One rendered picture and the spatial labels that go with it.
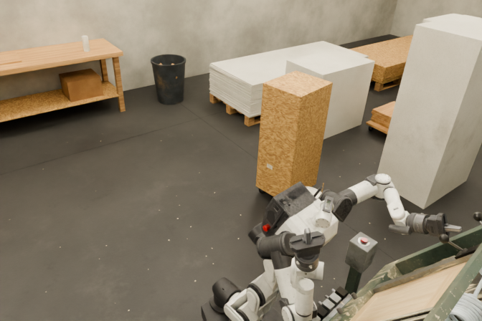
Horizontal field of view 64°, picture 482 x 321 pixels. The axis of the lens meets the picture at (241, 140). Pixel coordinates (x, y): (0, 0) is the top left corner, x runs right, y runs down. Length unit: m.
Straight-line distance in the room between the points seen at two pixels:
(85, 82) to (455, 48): 4.40
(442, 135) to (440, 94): 0.39
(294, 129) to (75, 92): 3.31
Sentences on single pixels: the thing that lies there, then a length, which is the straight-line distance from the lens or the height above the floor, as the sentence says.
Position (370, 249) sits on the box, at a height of 0.93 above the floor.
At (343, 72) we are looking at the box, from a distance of 5.04.
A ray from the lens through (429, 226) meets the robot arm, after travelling 1.90.
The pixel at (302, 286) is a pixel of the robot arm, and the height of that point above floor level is 1.32.
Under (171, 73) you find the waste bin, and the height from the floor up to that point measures 0.52.
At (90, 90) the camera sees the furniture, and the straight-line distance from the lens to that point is 5.77.
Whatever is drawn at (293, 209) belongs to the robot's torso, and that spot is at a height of 1.38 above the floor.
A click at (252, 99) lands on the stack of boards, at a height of 0.42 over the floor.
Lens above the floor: 2.54
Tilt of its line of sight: 30 degrees down
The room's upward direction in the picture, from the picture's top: 2 degrees clockwise
